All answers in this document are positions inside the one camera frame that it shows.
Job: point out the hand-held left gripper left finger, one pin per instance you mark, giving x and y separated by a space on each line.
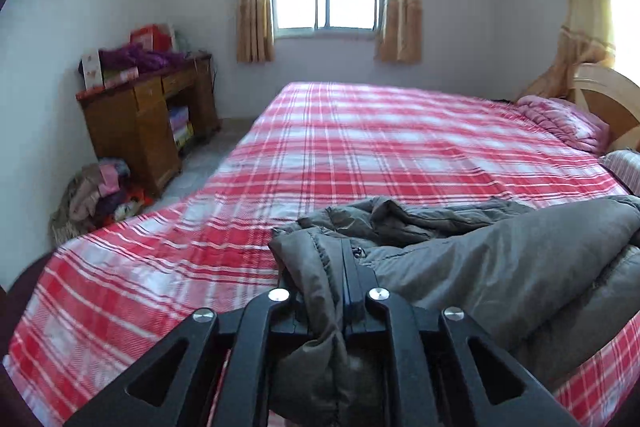
287 307

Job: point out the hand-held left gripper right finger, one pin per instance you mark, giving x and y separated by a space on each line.
352 302

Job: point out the grey puffer jacket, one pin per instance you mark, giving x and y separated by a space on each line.
475 257

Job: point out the pile of clothes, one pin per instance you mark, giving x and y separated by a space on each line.
95 197

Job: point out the red plaid bed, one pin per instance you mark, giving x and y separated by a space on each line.
350 147

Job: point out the stack of boxes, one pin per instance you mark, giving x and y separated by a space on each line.
180 124

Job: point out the brown wooden desk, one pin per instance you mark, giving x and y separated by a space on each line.
120 127

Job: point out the folded pink quilt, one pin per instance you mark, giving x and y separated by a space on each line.
565 119

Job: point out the pale green bag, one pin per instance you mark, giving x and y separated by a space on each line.
181 46

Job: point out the flat pink box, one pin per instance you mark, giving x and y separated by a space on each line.
120 78

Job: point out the purple garment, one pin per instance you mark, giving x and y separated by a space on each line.
135 57

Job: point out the red cardboard box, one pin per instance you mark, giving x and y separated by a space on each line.
152 38

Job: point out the striped pillow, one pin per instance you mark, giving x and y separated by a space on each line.
625 168

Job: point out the white printed box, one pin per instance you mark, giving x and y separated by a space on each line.
92 69

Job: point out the wooden headboard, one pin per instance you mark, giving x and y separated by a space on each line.
600 92

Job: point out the tied yellow curtain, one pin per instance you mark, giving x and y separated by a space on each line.
585 7

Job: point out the large side window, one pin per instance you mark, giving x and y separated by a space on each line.
625 22

